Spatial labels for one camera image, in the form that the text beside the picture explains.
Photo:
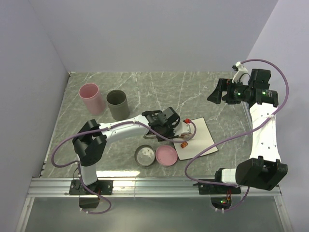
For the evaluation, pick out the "grey cylindrical container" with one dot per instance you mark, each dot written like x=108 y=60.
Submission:
x=118 y=106

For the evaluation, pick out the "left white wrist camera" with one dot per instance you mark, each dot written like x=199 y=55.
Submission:
x=185 y=130

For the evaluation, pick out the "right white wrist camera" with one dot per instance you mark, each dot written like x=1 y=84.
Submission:
x=240 y=70

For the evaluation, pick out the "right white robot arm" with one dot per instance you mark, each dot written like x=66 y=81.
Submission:
x=264 y=169

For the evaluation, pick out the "pink cylindrical container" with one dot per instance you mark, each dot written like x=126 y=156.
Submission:
x=92 y=98

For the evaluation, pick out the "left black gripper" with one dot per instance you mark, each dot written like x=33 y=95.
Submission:
x=171 y=136

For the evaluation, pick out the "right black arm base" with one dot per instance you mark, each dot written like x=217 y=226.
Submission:
x=221 y=194

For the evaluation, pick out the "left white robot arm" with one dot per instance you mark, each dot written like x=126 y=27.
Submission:
x=90 y=147

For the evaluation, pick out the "pink round lid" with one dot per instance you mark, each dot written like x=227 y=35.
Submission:
x=166 y=155

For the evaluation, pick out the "small orange food piece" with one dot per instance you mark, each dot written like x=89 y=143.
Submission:
x=183 y=145

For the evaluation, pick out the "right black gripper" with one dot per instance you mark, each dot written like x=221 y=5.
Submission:
x=224 y=85

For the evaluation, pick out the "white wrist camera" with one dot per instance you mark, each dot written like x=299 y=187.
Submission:
x=185 y=130
x=240 y=70

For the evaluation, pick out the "grey round lid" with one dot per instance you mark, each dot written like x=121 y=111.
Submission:
x=144 y=155

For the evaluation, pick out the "aluminium rail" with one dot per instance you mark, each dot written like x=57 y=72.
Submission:
x=123 y=187

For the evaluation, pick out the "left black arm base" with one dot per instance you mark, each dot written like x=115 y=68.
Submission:
x=102 y=187

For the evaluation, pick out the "white square plate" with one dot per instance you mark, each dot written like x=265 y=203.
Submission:
x=201 y=141

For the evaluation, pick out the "metal tongs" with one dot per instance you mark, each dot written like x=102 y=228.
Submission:
x=149 y=137

